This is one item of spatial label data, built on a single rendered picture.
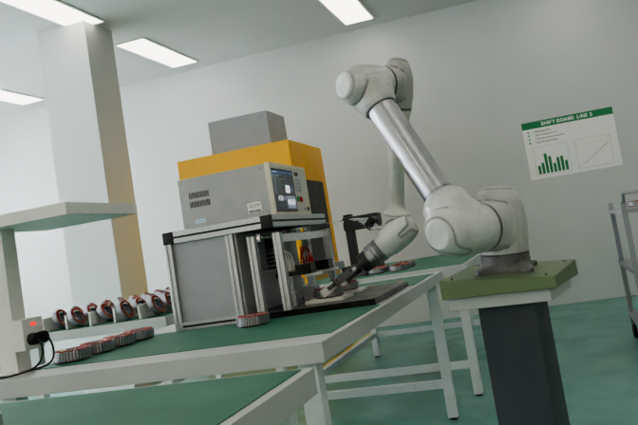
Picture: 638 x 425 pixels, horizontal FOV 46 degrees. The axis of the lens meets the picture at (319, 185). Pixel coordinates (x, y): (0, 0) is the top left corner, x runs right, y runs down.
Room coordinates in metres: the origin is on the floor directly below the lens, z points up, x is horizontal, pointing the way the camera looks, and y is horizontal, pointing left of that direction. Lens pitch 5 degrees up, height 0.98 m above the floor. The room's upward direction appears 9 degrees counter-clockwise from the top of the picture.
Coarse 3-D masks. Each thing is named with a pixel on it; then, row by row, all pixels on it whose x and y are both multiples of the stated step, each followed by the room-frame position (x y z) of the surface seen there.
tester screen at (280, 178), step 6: (276, 174) 2.85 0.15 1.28; (282, 174) 2.92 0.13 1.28; (288, 174) 2.99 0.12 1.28; (276, 180) 2.84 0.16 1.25; (282, 180) 2.91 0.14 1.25; (288, 180) 2.97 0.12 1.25; (276, 186) 2.83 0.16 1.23; (282, 186) 2.90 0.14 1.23; (276, 192) 2.82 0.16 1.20; (282, 192) 2.89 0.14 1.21; (276, 198) 2.81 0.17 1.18
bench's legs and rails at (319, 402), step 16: (432, 288) 3.86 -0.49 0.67; (432, 304) 3.86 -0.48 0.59; (432, 320) 3.87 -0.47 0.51; (320, 368) 1.88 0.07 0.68; (448, 368) 3.86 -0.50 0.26; (320, 384) 1.86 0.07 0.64; (400, 384) 3.95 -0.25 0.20; (416, 384) 3.91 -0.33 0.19; (432, 384) 3.89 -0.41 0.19; (448, 384) 3.86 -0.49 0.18; (16, 400) 2.11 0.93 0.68; (320, 400) 1.86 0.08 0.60; (448, 400) 3.86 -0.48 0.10; (320, 416) 1.86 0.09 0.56; (448, 416) 3.87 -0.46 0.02
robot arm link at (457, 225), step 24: (360, 72) 2.43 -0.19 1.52; (384, 72) 2.49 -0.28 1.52; (360, 96) 2.43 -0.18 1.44; (384, 96) 2.43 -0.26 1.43; (384, 120) 2.41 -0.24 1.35; (408, 144) 2.36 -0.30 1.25; (408, 168) 2.36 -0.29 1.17; (432, 168) 2.33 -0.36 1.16; (432, 192) 2.30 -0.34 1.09; (456, 192) 2.27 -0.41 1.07; (432, 216) 2.23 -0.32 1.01; (456, 216) 2.20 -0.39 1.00; (480, 216) 2.24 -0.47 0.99; (432, 240) 2.23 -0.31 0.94; (456, 240) 2.19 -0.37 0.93; (480, 240) 2.23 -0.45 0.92
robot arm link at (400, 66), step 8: (384, 64) 2.60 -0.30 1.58; (392, 64) 2.56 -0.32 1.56; (400, 64) 2.56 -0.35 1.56; (408, 64) 2.58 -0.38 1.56; (400, 72) 2.55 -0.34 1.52; (408, 72) 2.57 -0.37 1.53; (400, 80) 2.54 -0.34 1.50; (408, 80) 2.58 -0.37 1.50; (400, 88) 2.54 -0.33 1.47; (408, 88) 2.58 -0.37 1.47; (400, 96) 2.56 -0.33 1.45; (408, 96) 2.59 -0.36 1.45; (400, 104) 2.59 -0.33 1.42; (408, 104) 2.60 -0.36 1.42
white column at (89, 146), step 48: (48, 48) 6.56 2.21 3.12; (96, 48) 6.59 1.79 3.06; (48, 96) 6.58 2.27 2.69; (96, 96) 6.49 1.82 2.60; (96, 144) 6.46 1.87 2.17; (96, 192) 6.48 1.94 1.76; (96, 240) 6.50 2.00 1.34; (96, 288) 6.52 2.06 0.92; (144, 288) 6.83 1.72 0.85; (96, 336) 6.54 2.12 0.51; (144, 384) 6.61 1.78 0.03
